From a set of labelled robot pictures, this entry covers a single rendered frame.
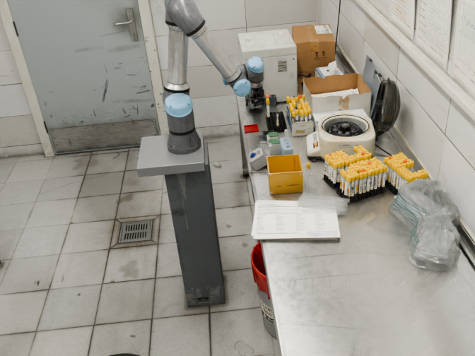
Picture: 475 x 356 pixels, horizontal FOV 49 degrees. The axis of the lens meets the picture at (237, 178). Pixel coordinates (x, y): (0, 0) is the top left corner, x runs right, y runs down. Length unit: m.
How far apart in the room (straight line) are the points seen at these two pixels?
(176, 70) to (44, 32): 1.89
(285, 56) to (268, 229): 1.10
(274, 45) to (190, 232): 1.01
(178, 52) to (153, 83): 1.80
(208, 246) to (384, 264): 1.06
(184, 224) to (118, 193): 1.39
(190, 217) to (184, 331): 0.62
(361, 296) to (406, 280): 0.16
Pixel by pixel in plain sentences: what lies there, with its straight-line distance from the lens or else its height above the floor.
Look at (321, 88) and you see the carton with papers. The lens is 2.75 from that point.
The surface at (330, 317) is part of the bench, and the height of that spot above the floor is 0.88.
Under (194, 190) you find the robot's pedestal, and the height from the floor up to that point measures 0.74.
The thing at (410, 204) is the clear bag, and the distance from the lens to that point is 1.91.
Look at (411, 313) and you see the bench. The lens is 1.66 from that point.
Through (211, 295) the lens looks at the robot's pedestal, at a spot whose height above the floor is 0.07.
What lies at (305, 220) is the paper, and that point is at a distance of 1.92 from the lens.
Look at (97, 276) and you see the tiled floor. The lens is 3.19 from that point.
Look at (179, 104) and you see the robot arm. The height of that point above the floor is 1.14.
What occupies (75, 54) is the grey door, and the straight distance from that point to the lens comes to 4.09.
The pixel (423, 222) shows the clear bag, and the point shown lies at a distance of 1.82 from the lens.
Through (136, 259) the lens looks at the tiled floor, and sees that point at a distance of 3.22.
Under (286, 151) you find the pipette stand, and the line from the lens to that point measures 2.18.
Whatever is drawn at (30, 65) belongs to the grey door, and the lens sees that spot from 4.20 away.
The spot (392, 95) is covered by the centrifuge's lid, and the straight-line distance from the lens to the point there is 2.20.
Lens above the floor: 2.08
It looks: 33 degrees down
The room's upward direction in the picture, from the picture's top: 5 degrees counter-clockwise
